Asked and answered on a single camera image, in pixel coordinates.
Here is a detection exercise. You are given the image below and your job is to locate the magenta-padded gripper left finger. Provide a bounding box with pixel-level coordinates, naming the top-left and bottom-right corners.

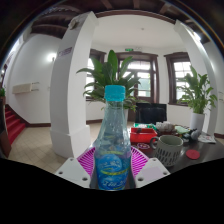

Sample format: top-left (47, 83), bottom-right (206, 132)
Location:
top-left (54, 147), bottom-right (99, 189)

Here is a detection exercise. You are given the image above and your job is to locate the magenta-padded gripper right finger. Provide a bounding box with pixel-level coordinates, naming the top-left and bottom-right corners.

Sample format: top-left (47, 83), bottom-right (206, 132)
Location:
top-left (129, 145), bottom-right (171, 189)

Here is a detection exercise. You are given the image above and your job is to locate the clear bottle with teal cap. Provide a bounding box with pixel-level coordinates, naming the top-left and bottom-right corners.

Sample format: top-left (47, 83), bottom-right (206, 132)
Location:
top-left (93, 84), bottom-right (133, 192)

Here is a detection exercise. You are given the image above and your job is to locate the grey patterned mug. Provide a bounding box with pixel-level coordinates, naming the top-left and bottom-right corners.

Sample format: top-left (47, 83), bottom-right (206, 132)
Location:
top-left (149, 134), bottom-right (185, 168)

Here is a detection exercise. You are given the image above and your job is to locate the sheet of round stickers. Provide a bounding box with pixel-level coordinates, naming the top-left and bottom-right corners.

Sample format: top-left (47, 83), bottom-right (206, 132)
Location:
top-left (135, 142), bottom-right (152, 150)

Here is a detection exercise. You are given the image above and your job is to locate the red plastic box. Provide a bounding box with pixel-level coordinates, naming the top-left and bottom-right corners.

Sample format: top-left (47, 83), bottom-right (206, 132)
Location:
top-left (129, 127), bottom-right (158, 144)

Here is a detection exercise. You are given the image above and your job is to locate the dark tray of small jars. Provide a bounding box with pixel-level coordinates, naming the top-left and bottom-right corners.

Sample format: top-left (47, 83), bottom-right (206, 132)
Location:
top-left (155, 121), bottom-right (176, 136)

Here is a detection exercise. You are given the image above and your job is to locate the green flat box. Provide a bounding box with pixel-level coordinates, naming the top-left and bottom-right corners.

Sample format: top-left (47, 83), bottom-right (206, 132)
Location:
top-left (133, 122), bottom-right (158, 130)

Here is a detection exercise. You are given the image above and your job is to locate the pale green notebook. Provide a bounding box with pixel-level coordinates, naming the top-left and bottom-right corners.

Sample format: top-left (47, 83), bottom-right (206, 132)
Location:
top-left (174, 125), bottom-right (189, 135)

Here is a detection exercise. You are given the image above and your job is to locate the grey round object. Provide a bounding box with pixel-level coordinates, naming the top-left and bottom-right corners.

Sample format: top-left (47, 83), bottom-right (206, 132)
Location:
top-left (182, 129), bottom-right (202, 143)

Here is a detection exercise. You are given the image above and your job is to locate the printed paper leaflet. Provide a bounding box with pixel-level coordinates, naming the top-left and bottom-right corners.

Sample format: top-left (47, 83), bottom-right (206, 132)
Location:
top-left (198, 133), bottom-right (218, 144)

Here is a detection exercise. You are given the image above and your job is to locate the leafy plant in white pot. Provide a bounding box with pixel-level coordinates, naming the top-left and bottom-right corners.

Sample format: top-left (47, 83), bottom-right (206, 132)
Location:
top-left (176, 65), bottom-right (218, 133)
top-left (76, 49), bottom-right (144, 123)

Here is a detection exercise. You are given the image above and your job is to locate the red carpeted staircase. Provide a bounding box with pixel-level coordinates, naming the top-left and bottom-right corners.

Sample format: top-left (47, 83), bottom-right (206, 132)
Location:
top-left (3, 104), bottom-right (28, 144)

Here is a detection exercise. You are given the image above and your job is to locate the dark wooden double door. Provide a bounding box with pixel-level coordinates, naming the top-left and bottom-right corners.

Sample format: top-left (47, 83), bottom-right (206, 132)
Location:
top-left (115, 51), bottom-right (160, 104)

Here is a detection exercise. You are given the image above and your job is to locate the dark framed window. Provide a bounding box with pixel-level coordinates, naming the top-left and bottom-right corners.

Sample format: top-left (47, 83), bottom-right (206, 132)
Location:
top-left (164, 51), bottom-right (194, 106)
top-left (85, 48), bottom-right (108, 101)

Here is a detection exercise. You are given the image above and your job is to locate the white wall radiator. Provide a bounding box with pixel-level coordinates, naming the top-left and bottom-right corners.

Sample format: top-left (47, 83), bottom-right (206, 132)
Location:
top-left (12, 81), bottom-right (40, 95)

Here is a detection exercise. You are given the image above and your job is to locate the glowing wall lamp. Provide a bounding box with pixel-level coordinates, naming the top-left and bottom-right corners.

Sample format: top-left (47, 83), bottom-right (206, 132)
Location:
top-left (47, 52), bottom-right (58, 63)

